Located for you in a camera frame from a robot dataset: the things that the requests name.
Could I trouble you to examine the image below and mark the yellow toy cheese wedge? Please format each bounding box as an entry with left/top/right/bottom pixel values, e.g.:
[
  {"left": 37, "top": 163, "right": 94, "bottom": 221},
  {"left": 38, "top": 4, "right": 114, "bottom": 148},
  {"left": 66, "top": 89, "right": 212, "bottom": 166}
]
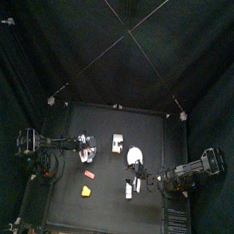
[{"left": 80, "top": 184, "right": 93, "bottom": 198}]

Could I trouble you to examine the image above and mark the white toy box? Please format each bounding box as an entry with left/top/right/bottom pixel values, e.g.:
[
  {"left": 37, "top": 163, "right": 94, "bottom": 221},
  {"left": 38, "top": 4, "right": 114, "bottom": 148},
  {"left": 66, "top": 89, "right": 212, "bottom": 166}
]
[{"left": 111, "top": 133, "right": 126, "bottom": 155}]

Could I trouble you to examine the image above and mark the pink toy food slice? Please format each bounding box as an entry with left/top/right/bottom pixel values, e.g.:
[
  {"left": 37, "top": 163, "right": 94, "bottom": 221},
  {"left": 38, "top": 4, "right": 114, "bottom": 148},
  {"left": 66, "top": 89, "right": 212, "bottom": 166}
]
[{"left": 83, "top": 169, "right": 96, "bottom": 180}]

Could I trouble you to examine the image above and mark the silver frame corner bracket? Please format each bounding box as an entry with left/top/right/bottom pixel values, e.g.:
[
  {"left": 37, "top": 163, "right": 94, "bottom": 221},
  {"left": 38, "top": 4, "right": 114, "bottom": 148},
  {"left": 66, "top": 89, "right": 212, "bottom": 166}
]
[
  {"left": 46, "top": 95, "right": 57, "bottom": 107},
  {"left": 0, "top": 16, "right": 16, "bottom": 27},
  {"left": 179, "top": 110, "right": 189, "bottom": 122}
]

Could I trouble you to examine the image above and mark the white rectangular toy block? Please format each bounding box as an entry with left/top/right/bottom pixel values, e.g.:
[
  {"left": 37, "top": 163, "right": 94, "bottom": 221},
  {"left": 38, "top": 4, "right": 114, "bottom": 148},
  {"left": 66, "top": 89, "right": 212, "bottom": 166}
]
[
  {"left": 124, "top": 181, "right": 134, "bottom": 201},
  {"left": 132, "top": 176, "right": 143, "bottom": 194}
]

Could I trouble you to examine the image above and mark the white round plate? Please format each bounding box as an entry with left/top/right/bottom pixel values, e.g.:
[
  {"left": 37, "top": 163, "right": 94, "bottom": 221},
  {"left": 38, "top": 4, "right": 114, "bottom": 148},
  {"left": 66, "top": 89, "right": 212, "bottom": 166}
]
[{"left": 126, "top": 145, "right": 145, "bottom": 167}]

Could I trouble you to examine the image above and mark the thin diagonal frame cord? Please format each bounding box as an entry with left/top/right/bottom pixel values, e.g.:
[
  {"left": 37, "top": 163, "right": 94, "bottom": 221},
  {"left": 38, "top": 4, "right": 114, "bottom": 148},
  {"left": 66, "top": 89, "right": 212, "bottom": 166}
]
[
  {"left": 51, "top": 0, "right": 176, "bottom": 108},
  {"left": 82, "top": 0, "right": 194, "bottom": 113}
]

